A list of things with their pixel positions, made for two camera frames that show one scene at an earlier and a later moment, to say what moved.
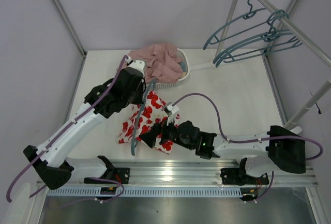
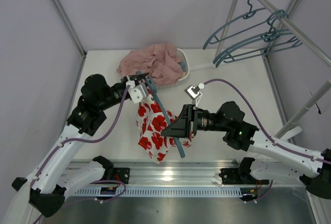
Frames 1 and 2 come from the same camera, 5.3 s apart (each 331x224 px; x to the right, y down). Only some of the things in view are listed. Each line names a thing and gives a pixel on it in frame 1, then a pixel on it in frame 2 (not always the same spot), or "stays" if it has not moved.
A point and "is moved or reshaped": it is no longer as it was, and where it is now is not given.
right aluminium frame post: x=282 y=113 stays
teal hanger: x=249 y=14 stays
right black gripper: x=158 y=134 -> x=192 y=121
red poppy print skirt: x=152 y=113 is moved or reshaped
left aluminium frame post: x=57 y=4 stays
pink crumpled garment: x=161 y=62 stays
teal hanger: x=134 y=138 -> x=154 y=89
